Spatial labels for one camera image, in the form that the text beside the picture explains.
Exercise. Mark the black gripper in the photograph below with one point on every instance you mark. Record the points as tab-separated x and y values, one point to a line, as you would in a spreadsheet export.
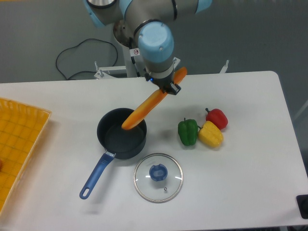
164	80

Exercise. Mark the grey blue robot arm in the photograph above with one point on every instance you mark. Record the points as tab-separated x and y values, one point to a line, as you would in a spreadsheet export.
136	12

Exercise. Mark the green bell pepper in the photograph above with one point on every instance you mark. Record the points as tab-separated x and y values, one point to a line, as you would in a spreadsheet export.
187	131

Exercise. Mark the red bell pepper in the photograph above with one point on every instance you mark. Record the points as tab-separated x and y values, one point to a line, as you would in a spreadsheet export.
217	117

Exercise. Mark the yellow bell pepper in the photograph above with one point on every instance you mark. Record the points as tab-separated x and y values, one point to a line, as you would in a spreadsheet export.
210	135

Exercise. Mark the glass lid blue knob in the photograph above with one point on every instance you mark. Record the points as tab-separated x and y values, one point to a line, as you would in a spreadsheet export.
158	178

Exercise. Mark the yellow plastic basket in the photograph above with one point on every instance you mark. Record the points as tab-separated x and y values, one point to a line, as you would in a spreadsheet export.
21	126

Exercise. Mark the black box at edge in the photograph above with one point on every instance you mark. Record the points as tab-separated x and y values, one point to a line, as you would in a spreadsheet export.
302	202

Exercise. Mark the dark pot blue handle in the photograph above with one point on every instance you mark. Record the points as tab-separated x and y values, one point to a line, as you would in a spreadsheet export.
118	144

